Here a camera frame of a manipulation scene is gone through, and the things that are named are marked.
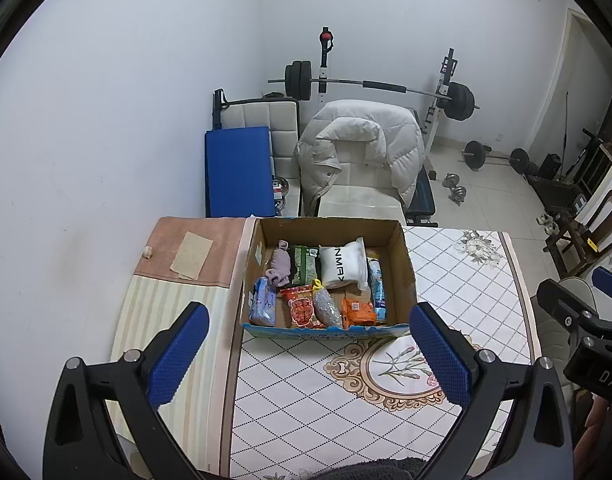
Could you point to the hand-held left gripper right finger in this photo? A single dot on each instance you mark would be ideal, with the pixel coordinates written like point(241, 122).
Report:
point(441, 355)

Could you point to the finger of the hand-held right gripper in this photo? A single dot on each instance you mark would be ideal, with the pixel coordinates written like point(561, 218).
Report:
point(566, 305)
point(611, 285)

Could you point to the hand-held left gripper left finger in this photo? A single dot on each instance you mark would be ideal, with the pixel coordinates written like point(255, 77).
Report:
point(178, 355)

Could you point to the orange snack packet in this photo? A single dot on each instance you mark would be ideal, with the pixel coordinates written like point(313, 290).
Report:
point(360, 314)

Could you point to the long light-blue packet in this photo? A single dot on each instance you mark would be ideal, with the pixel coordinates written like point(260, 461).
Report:
point(377, 290)

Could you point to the blue tissue packet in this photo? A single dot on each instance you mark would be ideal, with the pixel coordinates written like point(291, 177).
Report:
point(262, 302)

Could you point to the brown cardboard box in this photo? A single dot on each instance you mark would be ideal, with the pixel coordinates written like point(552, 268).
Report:
point(397, 265)

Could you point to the red snack packet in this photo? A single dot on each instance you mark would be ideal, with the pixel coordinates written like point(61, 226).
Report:
point(300, 310)

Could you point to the white soft pouch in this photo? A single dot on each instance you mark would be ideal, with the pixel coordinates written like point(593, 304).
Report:
point(343, 265)

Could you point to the mauve sock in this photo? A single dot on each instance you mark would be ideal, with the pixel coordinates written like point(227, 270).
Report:
point(279, 265)

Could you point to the green snack packet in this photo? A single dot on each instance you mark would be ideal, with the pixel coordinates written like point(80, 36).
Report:
point(303, 265)

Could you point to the grey upholstered chair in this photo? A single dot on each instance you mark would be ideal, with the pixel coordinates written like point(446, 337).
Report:
point(548, 330)

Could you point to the beige striped table cover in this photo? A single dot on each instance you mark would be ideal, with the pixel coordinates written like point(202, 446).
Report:
point(151, 310)

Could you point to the dark wooden chair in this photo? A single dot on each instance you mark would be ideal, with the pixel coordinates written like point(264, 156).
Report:
point(606, 225)

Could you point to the white shoe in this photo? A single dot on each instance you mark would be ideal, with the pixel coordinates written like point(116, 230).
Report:
point(542, 219)
point(552, 226)

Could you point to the tan paper piece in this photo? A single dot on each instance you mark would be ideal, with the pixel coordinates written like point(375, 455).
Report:
point(192, 256)

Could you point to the dark wooden low table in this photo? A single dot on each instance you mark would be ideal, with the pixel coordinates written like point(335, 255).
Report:
point(556, 192)

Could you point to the black metal stand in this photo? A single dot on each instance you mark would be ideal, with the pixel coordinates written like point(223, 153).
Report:
point(588, 160)

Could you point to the floral diamond-pattern tablecloth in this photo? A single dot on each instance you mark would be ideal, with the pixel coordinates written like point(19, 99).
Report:
point(311, 410)

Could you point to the dark fuzzy cloth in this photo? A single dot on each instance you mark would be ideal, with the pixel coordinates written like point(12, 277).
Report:
point(356, 470)

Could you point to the chrome dumbbell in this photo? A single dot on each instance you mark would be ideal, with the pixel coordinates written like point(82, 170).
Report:
point(458, 195)
point(451, 180)

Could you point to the short barbell with black plates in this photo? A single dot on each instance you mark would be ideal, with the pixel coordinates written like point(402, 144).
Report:
point(473, 155)

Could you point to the white padded chair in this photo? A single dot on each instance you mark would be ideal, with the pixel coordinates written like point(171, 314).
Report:
point(356, 200)

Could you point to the small chrome weights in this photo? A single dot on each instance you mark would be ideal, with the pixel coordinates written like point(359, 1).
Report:
point(279, 195)

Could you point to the blue folded mat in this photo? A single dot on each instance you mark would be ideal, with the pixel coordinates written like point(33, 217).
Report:
point(238, 172)

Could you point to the white puffer jacket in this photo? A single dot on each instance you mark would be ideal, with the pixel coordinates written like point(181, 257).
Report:
point(396, 145)

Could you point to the long barbell with black plates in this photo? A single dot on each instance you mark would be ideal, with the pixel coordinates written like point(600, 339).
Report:
point(461, 100)

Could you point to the white door frame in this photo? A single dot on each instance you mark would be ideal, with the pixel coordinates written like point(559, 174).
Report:
point(551, 85)

